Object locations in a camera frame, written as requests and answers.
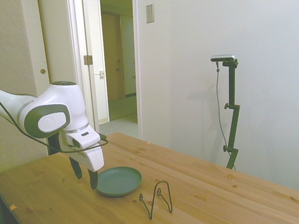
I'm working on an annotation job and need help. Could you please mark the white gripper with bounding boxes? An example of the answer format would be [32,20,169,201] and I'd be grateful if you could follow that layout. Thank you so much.
[60,126,109,192]

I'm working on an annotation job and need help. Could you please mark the dark green round plate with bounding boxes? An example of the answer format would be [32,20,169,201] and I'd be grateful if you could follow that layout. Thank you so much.
[94,163,144,200]

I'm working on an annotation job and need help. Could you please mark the black ribbed cabinet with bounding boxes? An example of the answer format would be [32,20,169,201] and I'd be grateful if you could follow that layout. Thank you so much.
[46,132,63,157]

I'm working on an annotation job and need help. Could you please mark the brass door hinge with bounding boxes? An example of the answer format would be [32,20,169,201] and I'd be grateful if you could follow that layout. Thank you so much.
[83,54,94,67]

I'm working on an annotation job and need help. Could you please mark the white open door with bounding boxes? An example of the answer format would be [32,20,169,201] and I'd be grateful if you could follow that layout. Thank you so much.
[83,0,123,126]

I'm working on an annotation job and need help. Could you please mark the black wire plate stand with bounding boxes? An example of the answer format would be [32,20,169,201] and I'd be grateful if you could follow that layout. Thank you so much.
[137,178,176,222]

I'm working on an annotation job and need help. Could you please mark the black jointed camera stand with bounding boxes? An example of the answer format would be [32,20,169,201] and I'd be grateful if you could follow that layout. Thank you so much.
[211,58,248,170]

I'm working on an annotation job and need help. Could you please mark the beige light switch plate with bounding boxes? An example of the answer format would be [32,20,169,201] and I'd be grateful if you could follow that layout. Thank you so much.
[144,3,156,25]

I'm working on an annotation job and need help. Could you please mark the silver stereo camera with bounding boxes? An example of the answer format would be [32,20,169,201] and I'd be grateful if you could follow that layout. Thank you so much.
[210,52,237,65]

